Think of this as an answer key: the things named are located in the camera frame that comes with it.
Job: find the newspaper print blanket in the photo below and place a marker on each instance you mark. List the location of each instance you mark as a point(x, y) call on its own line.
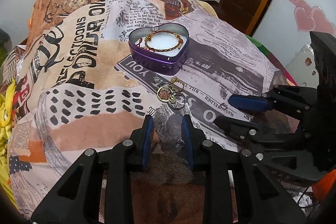
point(80, 88)

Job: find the silver ring keychain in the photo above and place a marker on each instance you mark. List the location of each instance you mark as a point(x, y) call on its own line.
point(177, 101)

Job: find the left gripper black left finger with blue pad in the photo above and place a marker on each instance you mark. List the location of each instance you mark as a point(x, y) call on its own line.
point(75, 198)

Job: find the white patterned pillow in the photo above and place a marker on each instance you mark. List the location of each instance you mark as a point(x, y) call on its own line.
point(302, 68)

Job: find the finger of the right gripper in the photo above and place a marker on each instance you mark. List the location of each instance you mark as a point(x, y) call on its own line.
point(244, 130)
point(262, 101)

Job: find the pink heart wall sticker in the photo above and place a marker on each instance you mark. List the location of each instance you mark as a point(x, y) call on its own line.
point(309, 18)

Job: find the yellow cloth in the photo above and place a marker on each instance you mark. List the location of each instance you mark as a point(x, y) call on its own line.
point(6, 129)

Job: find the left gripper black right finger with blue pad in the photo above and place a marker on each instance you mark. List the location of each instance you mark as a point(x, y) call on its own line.
point(259, 197)

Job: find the purple heart-shaped tin box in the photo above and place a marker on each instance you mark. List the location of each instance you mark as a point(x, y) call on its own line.
point(162, 49)

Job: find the gold pendant ring charm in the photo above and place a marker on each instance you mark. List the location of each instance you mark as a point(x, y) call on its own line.
point(166, 90)

